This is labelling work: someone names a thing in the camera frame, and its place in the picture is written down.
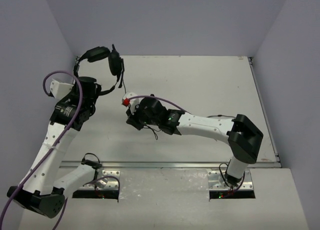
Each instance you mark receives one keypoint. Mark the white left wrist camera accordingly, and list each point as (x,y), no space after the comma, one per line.
(59,89)

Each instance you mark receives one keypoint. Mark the black over-ear headphones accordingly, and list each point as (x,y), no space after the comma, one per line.
(115,63)

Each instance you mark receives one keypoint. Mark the right side aluminium rail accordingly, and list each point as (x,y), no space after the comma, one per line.
(270,135)

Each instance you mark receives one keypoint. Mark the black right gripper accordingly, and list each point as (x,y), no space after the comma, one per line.
(133,118)

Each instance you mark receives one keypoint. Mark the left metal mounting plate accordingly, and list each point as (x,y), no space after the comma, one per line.
(104,180)

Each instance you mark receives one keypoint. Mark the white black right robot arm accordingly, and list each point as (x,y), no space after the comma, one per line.
(242,136)

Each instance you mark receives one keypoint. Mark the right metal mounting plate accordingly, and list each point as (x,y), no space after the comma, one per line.
(216,182)

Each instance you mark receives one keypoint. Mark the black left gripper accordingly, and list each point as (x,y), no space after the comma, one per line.
(92,90)

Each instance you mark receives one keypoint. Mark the metal mounting plate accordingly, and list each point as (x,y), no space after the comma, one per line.
(104,180)
(216,182)

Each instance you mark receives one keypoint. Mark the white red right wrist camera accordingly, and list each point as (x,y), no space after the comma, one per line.
(129,100)

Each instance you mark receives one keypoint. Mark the aluminium rail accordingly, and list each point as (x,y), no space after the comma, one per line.
(161,164)
(270,135)

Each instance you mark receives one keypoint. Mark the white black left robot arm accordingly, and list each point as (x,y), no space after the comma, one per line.
(40,191)

